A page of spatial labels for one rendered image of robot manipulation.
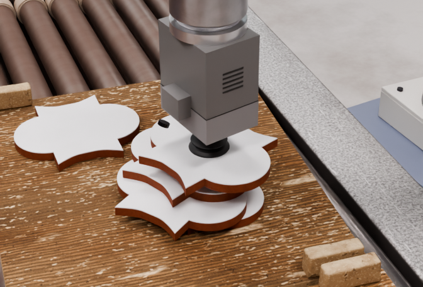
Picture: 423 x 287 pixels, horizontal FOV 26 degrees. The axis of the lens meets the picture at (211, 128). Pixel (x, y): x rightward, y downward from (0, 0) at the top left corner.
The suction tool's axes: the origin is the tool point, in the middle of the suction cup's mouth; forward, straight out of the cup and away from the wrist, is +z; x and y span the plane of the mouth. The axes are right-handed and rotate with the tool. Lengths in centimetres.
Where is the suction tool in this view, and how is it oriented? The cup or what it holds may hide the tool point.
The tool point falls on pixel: (209, 153)
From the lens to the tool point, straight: 96.7
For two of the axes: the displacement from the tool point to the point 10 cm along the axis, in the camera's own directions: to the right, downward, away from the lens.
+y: 5.7, 4.6, -6.9
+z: 0.0, 8.3, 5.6
